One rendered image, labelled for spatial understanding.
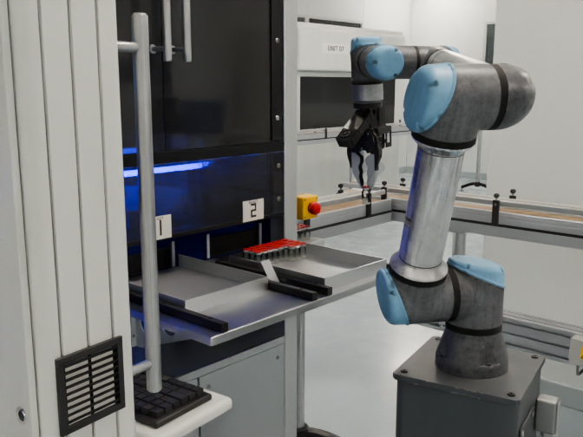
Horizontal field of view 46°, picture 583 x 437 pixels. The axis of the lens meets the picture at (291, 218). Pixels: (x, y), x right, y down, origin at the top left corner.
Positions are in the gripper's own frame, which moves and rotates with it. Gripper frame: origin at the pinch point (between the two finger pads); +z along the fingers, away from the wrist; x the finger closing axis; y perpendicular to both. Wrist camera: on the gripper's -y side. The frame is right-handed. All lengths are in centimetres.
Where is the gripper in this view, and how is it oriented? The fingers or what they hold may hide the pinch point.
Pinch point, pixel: (364, 184)
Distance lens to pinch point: 173.3
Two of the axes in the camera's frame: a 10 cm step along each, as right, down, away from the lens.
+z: 0.5, 9.7, 2.6
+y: 6.5, -2.3, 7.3
